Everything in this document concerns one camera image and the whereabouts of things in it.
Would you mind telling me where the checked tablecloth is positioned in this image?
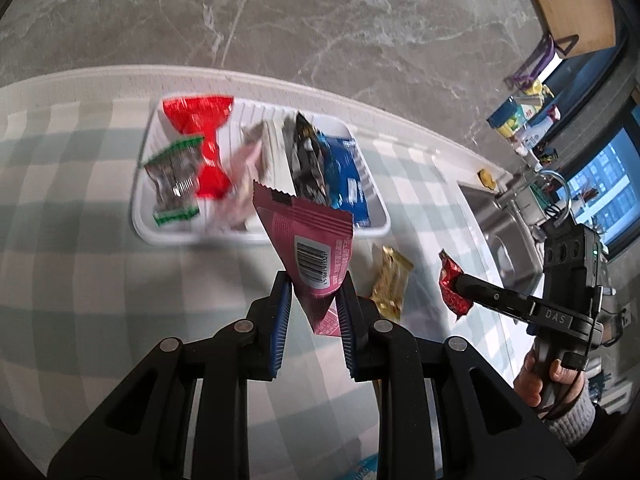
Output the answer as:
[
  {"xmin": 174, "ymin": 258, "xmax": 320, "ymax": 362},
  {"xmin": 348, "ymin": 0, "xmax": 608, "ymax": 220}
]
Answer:
[{"xmin": 0, "ymin": 95, "xmax": 531, "ymax": 480}]

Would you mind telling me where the small red snack packet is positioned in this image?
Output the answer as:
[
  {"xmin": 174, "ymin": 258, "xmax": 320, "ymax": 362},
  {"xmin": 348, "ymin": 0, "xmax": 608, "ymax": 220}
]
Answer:
[{"xmin": 438, "ymin": 249, "xmax": 473, "ymax": 322}]

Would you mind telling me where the long white snack packet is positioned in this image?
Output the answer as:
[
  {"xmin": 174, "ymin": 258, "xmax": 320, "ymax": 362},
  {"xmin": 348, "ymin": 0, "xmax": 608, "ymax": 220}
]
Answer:
[{"xmin": 220, "ymin": 119, "xmax": 296, "ymax": 235}]

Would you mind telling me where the large red snack packet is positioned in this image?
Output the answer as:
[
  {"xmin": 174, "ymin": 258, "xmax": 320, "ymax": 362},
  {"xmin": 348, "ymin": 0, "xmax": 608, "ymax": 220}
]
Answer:
[{"xmin": 162, "ymin": 95, "xmax": 236, "ymax": 201}]

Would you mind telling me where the gold snack packet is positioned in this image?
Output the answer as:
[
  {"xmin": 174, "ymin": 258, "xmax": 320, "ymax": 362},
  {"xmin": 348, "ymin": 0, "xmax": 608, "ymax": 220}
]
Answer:
[{"xmin": 369, "ymin": 245, "xmax": 415, "ymax": 325}]

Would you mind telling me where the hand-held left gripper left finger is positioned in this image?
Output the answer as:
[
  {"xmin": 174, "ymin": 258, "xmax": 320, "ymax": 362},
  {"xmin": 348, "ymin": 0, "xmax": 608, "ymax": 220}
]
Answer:
[{"xmin": 47, "ymin": 270, "xmax": 293, "ymax": 480}]

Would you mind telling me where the blue snack packet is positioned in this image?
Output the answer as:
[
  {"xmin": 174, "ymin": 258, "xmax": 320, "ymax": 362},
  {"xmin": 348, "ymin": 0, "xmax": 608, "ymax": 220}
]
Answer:
[{"xmin": 320, "ymin": 132, "xmax": 373, "ymax": 228}]

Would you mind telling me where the small black snack packet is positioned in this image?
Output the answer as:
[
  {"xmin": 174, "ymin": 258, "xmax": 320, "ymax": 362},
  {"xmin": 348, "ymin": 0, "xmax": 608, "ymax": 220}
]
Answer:
[{"xmin": 282, "ymin": 112, "xmax": 333, "ymax": 206}]

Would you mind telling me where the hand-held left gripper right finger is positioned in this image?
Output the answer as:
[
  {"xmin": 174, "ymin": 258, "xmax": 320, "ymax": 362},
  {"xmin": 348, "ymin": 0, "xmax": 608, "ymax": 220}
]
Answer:
[{"xmin": 334, "ymin": 280, "xmax": 581, "ymax": 480}]

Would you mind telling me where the white spray bottle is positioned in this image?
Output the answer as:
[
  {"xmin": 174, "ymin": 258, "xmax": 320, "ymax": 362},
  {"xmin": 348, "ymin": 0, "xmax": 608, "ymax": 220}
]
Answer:
[{"xmin": 520, "ymin": 120, "xmax": 548, "ymax": 153}]

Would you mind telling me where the dark framed window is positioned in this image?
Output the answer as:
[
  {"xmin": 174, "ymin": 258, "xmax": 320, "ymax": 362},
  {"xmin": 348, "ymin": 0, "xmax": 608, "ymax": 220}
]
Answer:
[{"xmin": 540, "ymin": 50, "xmax": 640, "ymax": 261}]

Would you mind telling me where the steel sink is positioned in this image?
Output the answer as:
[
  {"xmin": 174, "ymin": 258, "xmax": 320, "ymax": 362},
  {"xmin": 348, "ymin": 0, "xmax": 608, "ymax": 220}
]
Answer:
[{"xmin": 457, "ymin": 182, "xmax": 551, "ymax": 306}]

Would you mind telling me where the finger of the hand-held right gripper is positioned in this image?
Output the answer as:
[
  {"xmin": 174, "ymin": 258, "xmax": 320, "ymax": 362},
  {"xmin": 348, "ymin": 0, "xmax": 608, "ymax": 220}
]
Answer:
[{"xmin": 452, "ymin": 272, "xmax": 538, "ymax": 323}]

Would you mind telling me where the person's right hand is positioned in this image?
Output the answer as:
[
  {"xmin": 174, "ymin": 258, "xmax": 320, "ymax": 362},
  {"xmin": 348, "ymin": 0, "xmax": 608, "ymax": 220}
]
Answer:
[{"xmin": 512, "ymin": 347, "xmax": 588, "ymax": 418}]

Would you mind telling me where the green silver snack packet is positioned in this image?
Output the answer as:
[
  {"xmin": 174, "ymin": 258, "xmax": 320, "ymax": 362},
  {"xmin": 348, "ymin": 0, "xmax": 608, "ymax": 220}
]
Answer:
[{"xmin": 142, "ymin": 135, "xmax": 206, "ymax": 228}]

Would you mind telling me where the pink snack packet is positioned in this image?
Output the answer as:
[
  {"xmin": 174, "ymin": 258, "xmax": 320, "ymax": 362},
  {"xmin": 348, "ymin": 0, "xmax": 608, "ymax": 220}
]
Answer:
[{"xmin": 251, "ymin": 180, "xmax": 355, "ymax": 336}]

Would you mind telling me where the white plastic tray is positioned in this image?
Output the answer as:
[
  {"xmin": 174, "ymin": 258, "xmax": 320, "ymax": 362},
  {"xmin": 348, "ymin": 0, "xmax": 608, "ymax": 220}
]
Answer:
[{"xmin": 129, "ymin": 96, "xmax": 392, "ymax": 247}]

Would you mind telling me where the chrome faucet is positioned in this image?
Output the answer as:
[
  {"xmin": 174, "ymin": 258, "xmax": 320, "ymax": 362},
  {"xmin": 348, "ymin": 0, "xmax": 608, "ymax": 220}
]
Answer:
[{"xmin": 515, "ymin": 167, "xmax": 571, "ymax": 231}]

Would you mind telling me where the person's right forearm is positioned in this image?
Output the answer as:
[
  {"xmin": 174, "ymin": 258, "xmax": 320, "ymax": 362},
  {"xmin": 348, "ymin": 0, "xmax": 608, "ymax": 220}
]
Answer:
[{"xmin": 545, "ymin": 385, "xmax": 640, "ymax": 461}]

